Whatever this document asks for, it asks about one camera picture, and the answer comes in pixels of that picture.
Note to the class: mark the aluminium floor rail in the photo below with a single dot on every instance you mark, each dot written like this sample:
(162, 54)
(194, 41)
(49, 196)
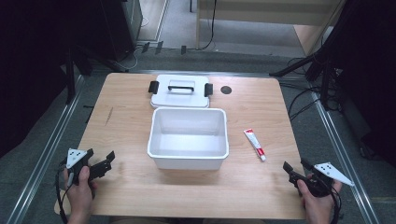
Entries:
(339, 149)
(40, 161)

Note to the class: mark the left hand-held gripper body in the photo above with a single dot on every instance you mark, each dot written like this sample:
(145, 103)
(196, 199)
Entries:
(74, 156)

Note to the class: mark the black cabinet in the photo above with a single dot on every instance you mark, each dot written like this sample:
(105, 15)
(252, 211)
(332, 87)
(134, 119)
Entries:
(121, 25)

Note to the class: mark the white plastic storage box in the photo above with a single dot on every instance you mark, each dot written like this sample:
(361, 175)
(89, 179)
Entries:
(188, 138)

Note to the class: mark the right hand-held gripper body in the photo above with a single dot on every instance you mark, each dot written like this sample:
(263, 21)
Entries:
(323, 179)

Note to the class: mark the dark curtain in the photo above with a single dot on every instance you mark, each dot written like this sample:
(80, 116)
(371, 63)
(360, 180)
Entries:
(373, 77)
(34, 62)

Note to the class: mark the person's right hand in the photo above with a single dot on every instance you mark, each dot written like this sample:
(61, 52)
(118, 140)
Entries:
(317, 203)

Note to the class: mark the black metal stand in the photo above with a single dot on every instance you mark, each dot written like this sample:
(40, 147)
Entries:
(71, 74)
(314, 62)

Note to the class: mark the black round table grommet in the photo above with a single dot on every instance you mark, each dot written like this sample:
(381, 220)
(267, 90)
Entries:
(226, 90)

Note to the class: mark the light wooden furniture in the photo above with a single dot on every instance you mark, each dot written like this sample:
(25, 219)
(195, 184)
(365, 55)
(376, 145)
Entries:
(267, 12)

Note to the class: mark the red and white tube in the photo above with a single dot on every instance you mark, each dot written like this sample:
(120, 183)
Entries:
(255, 144)

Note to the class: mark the person's left hand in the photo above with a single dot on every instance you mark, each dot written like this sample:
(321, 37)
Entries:
(79, 193)

